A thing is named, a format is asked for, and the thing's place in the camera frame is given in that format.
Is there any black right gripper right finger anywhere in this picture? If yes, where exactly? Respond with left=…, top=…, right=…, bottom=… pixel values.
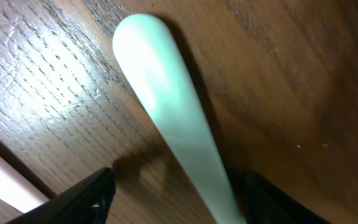
left=234, top=170, right=328, bottom=224

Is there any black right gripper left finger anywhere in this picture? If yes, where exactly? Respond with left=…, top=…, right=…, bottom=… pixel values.
left=7, top=167, right=116, bottom=224

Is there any mint plastic fork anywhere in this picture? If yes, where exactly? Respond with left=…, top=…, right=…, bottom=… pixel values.
left=112, top=14, right=245, bottom=224

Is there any white plastic spoon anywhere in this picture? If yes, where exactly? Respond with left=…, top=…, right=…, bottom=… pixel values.
left=0, top=157, right=48, bottom=213

